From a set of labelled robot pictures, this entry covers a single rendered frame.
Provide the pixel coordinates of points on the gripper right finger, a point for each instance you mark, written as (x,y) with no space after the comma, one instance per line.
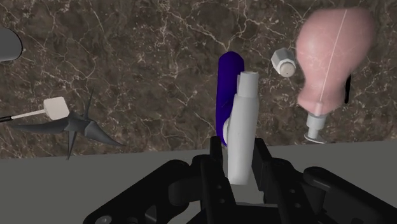
(279,183)

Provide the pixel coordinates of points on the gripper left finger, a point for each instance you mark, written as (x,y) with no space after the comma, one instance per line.
(214,186)

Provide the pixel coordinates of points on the white cylindrical tube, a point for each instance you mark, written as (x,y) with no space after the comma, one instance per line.
(243,130)

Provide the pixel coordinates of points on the blue cylinder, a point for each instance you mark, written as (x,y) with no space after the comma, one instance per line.
(228,80)

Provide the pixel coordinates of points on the white hexagonal cap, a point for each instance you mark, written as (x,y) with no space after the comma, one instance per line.
(282,62)

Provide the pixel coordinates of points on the pink pump bottle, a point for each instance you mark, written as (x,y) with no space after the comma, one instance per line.
(328,59)

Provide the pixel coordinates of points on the dark grey spiky figure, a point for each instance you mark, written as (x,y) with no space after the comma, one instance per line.
(80,124)

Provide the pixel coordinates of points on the grey rounded object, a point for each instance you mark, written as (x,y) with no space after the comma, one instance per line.
(7,45)

